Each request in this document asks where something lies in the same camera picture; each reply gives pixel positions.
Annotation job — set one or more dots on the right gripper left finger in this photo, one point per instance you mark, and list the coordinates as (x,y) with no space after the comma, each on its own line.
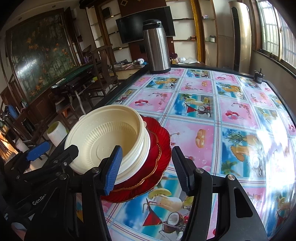
(95,183)

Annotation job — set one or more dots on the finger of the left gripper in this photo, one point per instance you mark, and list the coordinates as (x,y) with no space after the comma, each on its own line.
(64,156)
(38,151)

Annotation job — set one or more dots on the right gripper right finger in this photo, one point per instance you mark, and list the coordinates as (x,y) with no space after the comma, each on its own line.
(237,218)

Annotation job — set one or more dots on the small cream ribbed bowl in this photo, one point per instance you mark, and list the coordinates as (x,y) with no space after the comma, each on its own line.
(98,132)

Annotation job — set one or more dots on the red glass plate with sticker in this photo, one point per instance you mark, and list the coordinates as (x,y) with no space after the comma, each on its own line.
(150,166)

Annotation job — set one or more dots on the white foam bowl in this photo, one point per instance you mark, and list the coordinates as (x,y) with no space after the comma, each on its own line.
(135,167)

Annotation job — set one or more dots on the green mahjong table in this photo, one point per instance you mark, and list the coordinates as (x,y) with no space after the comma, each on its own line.
(74,79)

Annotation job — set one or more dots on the dark wooden chair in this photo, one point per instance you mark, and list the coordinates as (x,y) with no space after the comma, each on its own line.
(105,79)

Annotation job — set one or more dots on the colourful fruit pattern tablecloth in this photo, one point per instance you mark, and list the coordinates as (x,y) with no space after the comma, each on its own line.
(227,125)

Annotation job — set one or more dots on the flower landscape painting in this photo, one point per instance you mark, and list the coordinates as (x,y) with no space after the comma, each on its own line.
(39,52)

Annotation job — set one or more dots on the small black motor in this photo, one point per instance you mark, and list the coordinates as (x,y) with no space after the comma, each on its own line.
(258,76)

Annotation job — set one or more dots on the black television screen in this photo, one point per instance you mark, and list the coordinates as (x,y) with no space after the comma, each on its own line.
(131,27)

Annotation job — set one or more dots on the stainless steel thermos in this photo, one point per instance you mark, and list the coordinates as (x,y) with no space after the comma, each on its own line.
(156,47)

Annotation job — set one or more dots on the window with metal grille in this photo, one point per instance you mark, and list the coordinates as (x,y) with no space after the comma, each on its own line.
(278,41)

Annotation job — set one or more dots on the beige standing air conditioner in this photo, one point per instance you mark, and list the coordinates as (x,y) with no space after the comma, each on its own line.
(242,36)

